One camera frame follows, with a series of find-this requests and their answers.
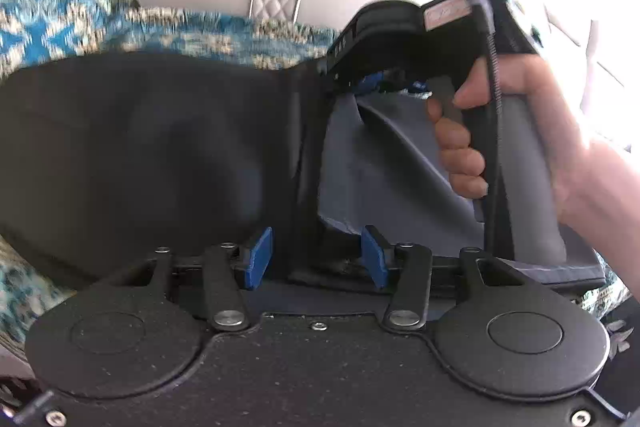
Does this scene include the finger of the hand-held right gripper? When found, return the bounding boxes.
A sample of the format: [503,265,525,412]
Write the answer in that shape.
[357,72,397,96]
[400,78,433,98]

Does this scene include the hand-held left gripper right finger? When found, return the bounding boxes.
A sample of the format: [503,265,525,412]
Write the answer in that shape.
[360,225,502,334]

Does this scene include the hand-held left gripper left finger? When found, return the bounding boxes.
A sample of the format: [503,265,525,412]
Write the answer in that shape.
[107,227,274,334]

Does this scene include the black pants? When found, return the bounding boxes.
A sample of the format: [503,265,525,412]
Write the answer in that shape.
[0,51,622,305]

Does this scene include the person's right forearm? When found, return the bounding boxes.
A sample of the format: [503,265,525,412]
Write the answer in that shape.
[554,137,640,275]

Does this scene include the person's right hand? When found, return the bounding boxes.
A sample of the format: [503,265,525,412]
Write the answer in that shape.
[426,55,592,208]

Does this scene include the floral dark cloth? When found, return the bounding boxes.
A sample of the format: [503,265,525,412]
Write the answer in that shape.
[599,314,639,356]

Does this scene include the teal patterned blanket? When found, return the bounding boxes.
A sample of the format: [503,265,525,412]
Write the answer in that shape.
[0,0,640,348]

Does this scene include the black coiled cable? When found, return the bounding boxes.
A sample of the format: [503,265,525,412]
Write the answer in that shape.
[462,0,504,258]

